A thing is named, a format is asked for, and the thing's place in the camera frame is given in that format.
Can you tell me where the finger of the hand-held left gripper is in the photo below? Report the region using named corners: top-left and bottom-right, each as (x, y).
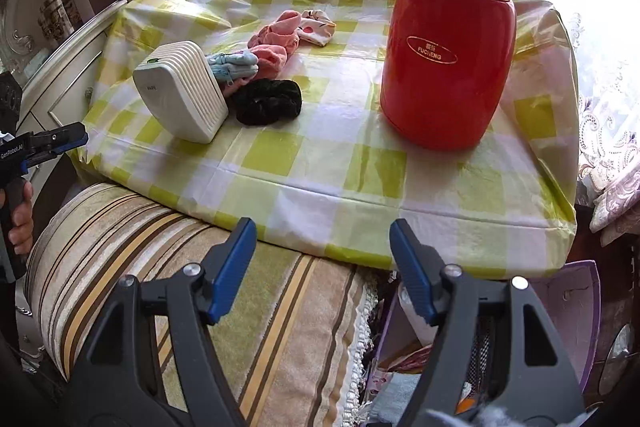
top-left (27, 122), bottom-right (90, 168)

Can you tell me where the black mesh fabric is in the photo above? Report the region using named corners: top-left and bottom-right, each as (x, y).
top-left (470, 322), bottom-right (497, 403)

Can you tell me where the metal tin canister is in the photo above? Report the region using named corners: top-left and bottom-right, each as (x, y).
top-left (37, 14), bottom-right (66, 42)
top-left (47, 0), bottom-right (78, 26)

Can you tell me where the pink scrunchie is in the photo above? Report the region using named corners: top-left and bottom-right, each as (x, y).
top-left (222, 44), bottom-right (289, 98)
top-left (250, 9), bottom-right (302, 54)

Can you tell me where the striped sofa cushion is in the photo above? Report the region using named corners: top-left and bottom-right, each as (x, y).
top-left (22, 182), bottom-right (381, 427)

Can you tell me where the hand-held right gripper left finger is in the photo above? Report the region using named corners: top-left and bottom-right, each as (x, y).
top-left (65, 217), bottom-right (258, 427)

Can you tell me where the white ribbed plastic device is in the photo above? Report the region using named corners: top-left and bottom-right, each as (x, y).
top-left (132, 41), bottom-right (230, 144)

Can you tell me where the floral fabric bow scrunchie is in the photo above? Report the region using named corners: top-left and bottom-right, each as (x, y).
top-left (380, 346), bottom-right (432, 376)

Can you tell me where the person's left hand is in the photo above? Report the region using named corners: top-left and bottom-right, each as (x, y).
top-left (7, 181), bottom-right (35, 249)

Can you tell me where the light blue towel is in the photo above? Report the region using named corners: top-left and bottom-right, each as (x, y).
top-left (367, 372), bottom-right (426, 427)

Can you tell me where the red thermos flask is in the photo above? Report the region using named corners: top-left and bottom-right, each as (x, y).
top-left (379, 0), bottom-right (518, 152)

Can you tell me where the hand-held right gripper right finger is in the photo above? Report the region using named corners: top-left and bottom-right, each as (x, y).
top-left (389, 218), bottom-right (588, 427)

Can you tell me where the silver metal lid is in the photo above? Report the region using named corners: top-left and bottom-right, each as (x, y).
top-left (597, 324), bottom-right (636, 383)

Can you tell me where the white floral scrunchie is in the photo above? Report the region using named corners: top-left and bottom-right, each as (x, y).
top-left (296, 8), bottom-right (337, 47)

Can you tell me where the grey fluffy cloth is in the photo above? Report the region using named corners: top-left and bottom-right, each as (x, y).
top-left (425, 407), bottom-right (591, 427)

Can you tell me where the white ornate cabinet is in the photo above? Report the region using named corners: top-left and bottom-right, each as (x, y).
top-left (12, 0), bottom-right (128, 158)

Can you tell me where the black velvet scrunchie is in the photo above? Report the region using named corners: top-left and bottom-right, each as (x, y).
top-left (234, 78), bottom-right (304, 126)

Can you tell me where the white and purple cardboard box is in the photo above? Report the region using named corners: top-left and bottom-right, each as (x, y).
top-left (372, 259), bottom-right (601, 427)

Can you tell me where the sheer embroidered lace curtain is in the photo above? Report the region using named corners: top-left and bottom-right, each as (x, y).
top-left (575, 0), bottom-right (640, 188)

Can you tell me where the yellow checked plastic tablecloth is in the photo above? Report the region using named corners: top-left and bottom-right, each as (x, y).
top-left (67, 0), bottom-right (581, 280)

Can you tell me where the grey roll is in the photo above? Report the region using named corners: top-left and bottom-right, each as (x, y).
top-left (397, 279), bottom-right (436, 345)

